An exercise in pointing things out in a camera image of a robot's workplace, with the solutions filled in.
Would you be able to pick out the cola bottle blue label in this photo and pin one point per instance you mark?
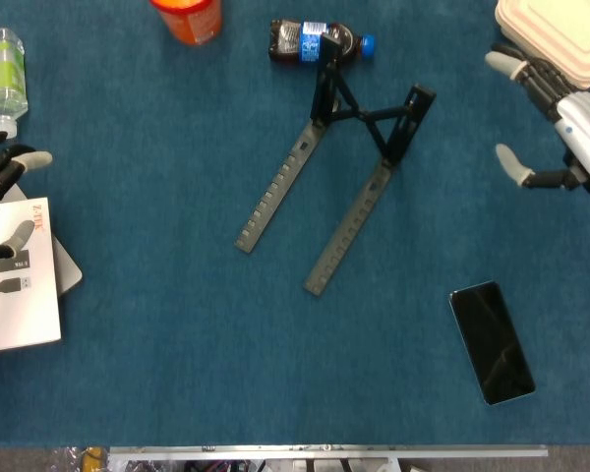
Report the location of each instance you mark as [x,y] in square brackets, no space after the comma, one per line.
[295,39]

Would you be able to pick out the yellow tool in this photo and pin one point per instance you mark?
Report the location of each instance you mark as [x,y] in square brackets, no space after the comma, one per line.
[92,459]

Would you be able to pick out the white product box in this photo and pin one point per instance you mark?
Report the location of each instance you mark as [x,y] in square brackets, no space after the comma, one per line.
[19,319]

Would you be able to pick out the black folding laptop stand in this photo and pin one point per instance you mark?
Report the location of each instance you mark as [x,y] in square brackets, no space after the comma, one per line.
[270,201]

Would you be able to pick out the orange red snack canister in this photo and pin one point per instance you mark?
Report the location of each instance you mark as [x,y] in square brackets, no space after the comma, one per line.
[192,22]

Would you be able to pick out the clear plastic bag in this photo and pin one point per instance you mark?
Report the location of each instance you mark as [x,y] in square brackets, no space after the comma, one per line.
[66,459]

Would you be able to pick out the blue table cloth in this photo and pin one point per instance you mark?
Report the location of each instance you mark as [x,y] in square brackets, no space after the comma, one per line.
[177,344]

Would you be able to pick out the silver aluminium rail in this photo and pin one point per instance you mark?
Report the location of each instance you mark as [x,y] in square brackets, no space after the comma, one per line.
[324,450]

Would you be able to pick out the grey closed laptop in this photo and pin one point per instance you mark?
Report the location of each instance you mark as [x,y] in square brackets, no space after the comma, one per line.
[69,275]

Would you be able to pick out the beige lidded food container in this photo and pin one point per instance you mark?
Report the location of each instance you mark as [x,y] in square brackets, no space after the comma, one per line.
[560,29]

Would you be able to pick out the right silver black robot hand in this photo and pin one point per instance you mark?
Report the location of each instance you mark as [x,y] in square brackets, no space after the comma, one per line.
[587,128]

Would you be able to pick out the clear bottle green label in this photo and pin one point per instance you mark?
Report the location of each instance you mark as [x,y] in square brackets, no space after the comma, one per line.
[2,74]

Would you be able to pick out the black smartphone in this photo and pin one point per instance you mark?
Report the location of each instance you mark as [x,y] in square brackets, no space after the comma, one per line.
[491,344]

